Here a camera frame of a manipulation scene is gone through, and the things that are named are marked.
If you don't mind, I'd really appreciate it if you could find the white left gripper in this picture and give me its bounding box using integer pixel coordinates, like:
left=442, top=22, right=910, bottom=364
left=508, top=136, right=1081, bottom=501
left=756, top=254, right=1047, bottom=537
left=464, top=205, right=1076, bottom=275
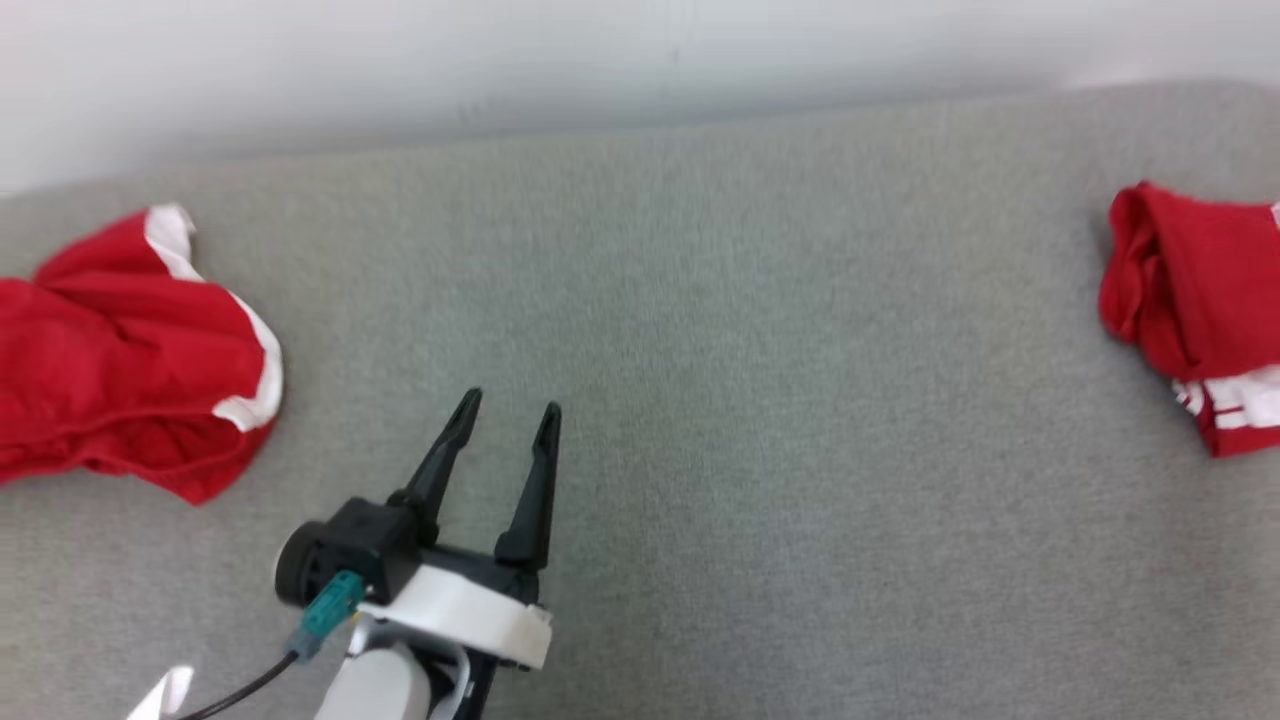
left=355, top=388, right=564, bottom=673

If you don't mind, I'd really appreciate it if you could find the red jersey white striped trim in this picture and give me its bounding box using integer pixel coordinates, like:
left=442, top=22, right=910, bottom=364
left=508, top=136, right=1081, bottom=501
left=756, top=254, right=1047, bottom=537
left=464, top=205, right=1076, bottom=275
left=1097, top=181, right=1280, bottom=459

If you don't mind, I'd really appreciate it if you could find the grey fabric sofa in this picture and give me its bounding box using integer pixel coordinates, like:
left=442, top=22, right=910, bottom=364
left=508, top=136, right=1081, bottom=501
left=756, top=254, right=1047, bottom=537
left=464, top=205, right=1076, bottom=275
left=0, top=82, right=1280, bottom=720

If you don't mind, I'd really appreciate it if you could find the crumpled red shirt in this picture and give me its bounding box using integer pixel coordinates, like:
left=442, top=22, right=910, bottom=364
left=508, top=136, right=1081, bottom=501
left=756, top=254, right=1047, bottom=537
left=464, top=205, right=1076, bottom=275
left=0, top=204, right=285, bottom=507

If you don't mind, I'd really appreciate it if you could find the teal left camera cable connector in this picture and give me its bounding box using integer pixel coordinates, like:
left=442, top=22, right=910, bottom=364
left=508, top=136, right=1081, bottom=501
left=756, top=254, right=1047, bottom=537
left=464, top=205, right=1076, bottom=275
left=288, top=569, right=367, bottom=662

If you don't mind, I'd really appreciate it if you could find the black left camera cable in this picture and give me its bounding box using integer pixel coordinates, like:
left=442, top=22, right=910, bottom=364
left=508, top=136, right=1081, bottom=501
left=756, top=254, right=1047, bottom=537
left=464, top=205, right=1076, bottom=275
left=170, top=648, right=303, bottom=720

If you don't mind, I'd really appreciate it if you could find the white tape tag on cable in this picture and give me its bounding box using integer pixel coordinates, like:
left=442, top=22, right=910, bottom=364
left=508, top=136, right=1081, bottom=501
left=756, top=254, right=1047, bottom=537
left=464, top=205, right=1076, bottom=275
left=124, top=664, right=197, bottom=720

